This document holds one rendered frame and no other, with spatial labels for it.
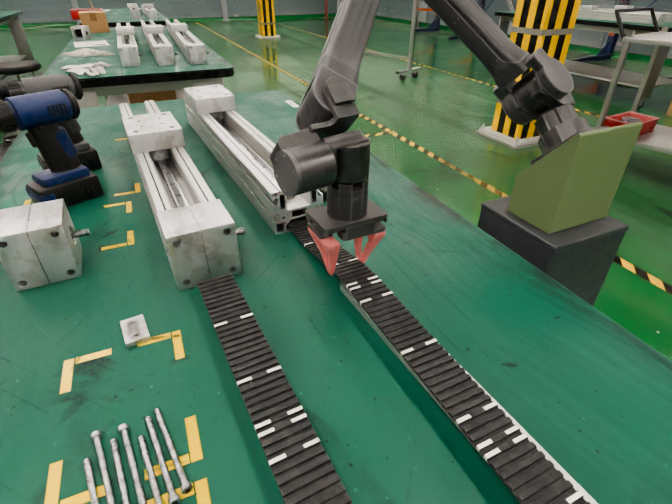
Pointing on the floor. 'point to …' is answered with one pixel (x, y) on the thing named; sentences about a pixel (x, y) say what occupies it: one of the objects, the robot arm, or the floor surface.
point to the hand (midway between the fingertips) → (345, 264)
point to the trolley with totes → (660, 135)
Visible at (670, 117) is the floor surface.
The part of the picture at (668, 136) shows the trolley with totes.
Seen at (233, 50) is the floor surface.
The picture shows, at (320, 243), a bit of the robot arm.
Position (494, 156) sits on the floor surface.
